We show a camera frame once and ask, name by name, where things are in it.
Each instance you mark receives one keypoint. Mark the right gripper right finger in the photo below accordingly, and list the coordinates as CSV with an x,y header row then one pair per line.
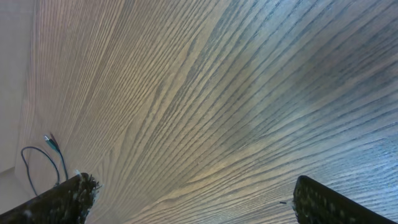
x,y
314,203

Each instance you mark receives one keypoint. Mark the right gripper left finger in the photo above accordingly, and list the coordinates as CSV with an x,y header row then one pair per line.
x,y
69,203

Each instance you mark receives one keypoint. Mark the black cable silver plugs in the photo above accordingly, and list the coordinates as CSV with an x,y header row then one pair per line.
x,y
53,144

